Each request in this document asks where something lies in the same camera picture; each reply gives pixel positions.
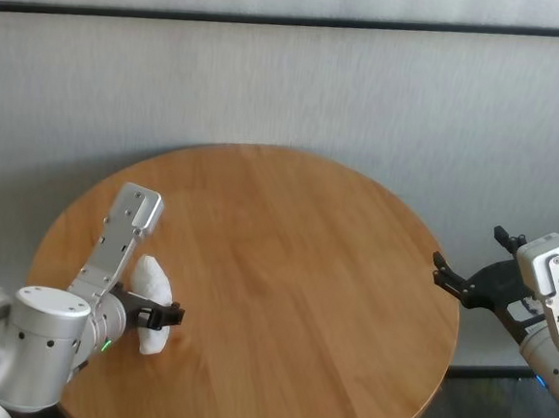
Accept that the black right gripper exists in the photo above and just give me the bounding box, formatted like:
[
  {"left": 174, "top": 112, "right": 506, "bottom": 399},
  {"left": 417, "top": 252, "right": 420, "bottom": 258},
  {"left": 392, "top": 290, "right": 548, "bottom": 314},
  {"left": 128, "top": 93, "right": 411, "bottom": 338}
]
[{"left": 427, "top": 220, "right": 558, "bottom": 348}]

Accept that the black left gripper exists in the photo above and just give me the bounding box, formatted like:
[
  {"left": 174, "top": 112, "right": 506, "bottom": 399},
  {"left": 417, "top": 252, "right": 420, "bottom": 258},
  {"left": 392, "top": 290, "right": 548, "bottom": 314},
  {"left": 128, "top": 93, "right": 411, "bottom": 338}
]
[{"left": 107, "top": 282, "right": 189, "bottom": 333}]

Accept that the white plastic sandbag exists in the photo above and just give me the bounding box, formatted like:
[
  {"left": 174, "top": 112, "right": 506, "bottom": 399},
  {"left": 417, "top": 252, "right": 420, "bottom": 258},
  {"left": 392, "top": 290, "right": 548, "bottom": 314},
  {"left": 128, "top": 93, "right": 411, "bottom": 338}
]
[{"left": 125, "top": 254, "right": 179, "bottom": 359}]

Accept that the black wall rail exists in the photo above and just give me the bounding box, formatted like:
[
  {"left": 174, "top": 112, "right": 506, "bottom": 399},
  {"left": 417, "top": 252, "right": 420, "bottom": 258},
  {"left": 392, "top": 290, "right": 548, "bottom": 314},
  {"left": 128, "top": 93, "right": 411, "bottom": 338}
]
[{"left": 0, "top": 0, "right": 559, "bottom": 57}]

